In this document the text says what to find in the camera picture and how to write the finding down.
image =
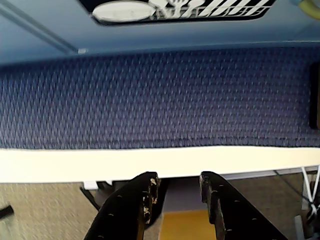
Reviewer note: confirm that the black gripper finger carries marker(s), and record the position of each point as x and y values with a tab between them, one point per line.
125	207
232	212

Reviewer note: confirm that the dark blue woven mat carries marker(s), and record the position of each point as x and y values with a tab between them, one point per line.
150	100

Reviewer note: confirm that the dark table leg frame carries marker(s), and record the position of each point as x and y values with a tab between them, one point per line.
91	197

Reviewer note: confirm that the yellow box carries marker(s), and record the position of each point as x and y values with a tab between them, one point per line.
186	225

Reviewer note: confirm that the flat black box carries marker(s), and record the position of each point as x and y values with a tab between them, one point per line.
315	97

